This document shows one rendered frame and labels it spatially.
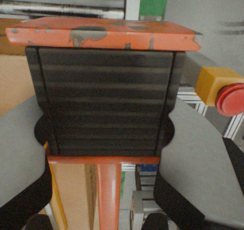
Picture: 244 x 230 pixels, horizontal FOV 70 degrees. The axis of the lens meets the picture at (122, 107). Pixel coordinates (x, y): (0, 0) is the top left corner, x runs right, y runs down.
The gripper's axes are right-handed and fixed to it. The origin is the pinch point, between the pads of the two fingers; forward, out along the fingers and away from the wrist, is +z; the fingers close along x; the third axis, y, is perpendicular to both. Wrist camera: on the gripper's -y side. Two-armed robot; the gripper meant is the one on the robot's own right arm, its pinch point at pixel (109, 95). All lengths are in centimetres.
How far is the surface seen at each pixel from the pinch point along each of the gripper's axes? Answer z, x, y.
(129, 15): 62, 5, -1
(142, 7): 121, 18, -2
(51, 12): 66, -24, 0
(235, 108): 17.5, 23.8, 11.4
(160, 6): 121, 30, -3
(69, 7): 67, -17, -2
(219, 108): 18.1, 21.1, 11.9
